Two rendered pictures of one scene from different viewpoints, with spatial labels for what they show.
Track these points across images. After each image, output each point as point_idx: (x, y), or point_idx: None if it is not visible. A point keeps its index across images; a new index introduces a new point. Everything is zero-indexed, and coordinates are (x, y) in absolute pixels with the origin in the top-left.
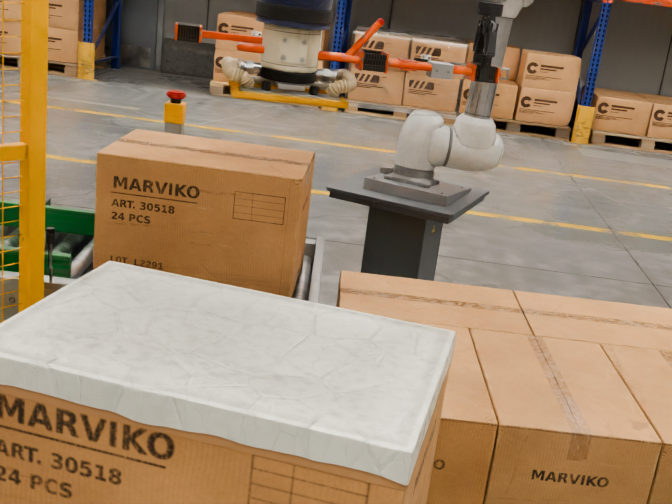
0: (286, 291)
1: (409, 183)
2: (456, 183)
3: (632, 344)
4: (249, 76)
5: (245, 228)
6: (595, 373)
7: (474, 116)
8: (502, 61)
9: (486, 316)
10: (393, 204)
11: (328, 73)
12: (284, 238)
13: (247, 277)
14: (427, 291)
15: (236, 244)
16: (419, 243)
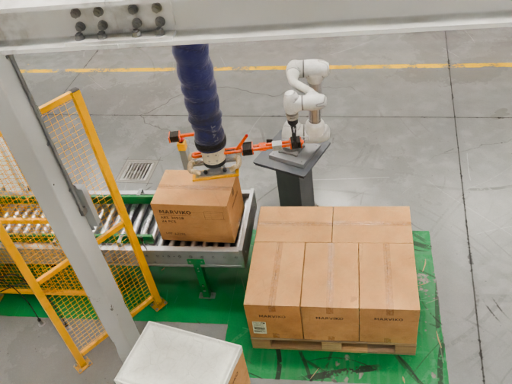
0: (232, 238)
1: (289, 154)
2: None
3: (372, 241)
4: (197, 171)
5: (210, 222)
6: (348, 266)
7: (312, 123)
8: None
9: (315, 232)
10: (280, 171)
11: (230, 157)
12: (225, 223)
13: (216, 235)
14: (294, 216)
15: (209, 226)
16: (298, 177)
